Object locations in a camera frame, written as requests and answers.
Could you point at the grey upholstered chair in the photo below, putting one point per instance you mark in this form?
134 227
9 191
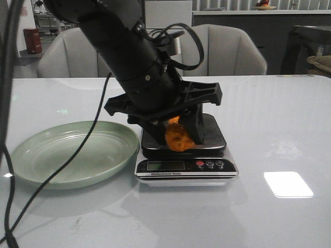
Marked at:
71 55
227 51

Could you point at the beige cushion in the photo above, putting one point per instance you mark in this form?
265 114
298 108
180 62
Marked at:
319 65

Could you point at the right grey upholstered chair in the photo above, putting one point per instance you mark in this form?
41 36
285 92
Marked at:
227 51

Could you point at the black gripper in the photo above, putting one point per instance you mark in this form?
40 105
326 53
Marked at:
188 105

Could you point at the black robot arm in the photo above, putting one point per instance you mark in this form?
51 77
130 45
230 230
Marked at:
153 89

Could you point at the fruit bowl on counter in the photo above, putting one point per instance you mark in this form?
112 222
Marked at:
264 5

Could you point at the red bin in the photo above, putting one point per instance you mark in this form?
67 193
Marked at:
32 40

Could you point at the dark appliance box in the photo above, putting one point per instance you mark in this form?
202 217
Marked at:
303 42

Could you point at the light green plate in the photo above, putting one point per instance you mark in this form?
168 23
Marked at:
94 153

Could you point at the white cabinet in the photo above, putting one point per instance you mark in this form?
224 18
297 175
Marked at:
160 14

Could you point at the orange corn cob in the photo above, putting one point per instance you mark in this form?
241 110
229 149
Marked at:
177 137

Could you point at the left grey upholstered chair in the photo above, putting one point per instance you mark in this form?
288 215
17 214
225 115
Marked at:
71 55

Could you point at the digital kitchen scale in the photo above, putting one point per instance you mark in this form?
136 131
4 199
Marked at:
209 164

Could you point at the dark grey counter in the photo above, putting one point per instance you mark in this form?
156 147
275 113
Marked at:
269 29

